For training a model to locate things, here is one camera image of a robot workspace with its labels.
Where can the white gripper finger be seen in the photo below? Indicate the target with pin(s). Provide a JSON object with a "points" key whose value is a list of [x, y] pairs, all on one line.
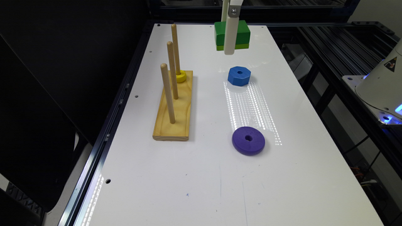
{"points": [[225, 6], [231, 26]]}

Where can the green square block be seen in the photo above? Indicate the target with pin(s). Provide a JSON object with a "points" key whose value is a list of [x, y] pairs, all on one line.
{"points": [[242, 38]]}

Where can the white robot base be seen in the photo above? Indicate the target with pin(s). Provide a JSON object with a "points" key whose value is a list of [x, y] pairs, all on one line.
{"points": [[380, 90]]}

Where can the blue octagonal block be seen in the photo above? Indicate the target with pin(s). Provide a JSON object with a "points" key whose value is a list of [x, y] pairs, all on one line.
{"points": [[239, 76]]}

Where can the far wooden peg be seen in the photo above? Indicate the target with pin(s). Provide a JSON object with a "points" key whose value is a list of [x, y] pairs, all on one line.
{"points": [[175, 48]]}

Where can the near wooden peg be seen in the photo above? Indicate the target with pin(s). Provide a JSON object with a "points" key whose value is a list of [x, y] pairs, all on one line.
{"points": [[168, 94]]}

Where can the purple round disc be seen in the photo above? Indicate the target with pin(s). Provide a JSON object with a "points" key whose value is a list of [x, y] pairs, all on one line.
{"points": [[248, 141]]}

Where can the wooden peg base board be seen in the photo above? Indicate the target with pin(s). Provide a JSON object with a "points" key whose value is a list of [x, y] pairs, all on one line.
{"points": [[164, 130]]}

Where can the black side panel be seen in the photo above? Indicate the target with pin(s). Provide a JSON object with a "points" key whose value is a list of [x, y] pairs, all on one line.
{"points": [[62, 63]]}

